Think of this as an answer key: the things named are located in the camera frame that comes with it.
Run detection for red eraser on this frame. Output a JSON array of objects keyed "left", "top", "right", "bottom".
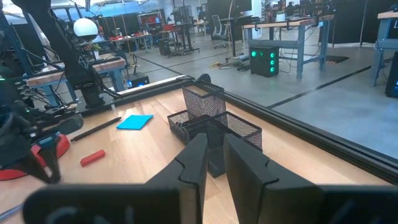
[{"left": 80, "top": 149, "right": 106, "bottom": 167}]

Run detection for black pen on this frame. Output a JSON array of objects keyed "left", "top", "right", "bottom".
[{"left": 70, "top": 116, "right": 123, "bottom": 142}]

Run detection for white globe lamp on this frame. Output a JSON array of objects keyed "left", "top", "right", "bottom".
[{"left": 73, "top": 17, "right": 99, "bottom": 41}]

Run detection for wooden-top workbench blue legs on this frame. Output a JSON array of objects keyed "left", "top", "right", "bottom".
[
  {"left": 26, "top": 57, "right": 127, "bottom": 106},
  {"left": 244, "top": 14, "right": 335, "bottom": 79},
  {"left": 371, "top": 11, "right": 398, "bottom": 86}
]

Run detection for computer tower green lights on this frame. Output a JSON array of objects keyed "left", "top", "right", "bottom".
[{"left": 249, "top": 45, "right": 280, "bottom": 78}]

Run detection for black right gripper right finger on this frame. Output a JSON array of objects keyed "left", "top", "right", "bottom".
[{"left": 223, "top": 133, "right": 321, "bottom": 224}]

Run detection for computer tower blue light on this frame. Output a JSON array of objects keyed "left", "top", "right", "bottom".
[{"left": 127, "top": 72, "right": 150, "bottom": 89}]

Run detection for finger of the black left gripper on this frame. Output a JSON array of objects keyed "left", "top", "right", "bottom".
[{"left": 39, "top": 144, "right": 62, "bottom": 184}]

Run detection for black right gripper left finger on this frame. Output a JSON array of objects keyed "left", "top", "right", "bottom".
[{"left": 144, "top": 133, "right": 208, "bottom": 224}]

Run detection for black mesh desk organizer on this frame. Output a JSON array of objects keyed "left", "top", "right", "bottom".
[{"left": 167, "top": 80, "right": 263, "bottom": 154}]

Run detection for black computer tower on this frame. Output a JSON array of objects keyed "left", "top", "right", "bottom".
[{"left": 384, "top": 51, "right": 398, "bottom": 99}]

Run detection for blue sticky note pad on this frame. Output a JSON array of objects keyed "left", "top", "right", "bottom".
[{"left": 116, "top": 114, "right": 154, "bottom": 131}]

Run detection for grey office chair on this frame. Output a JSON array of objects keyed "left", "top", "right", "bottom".
[{"left": 211, "top": 14, "right": 229, "bottom": 49}]

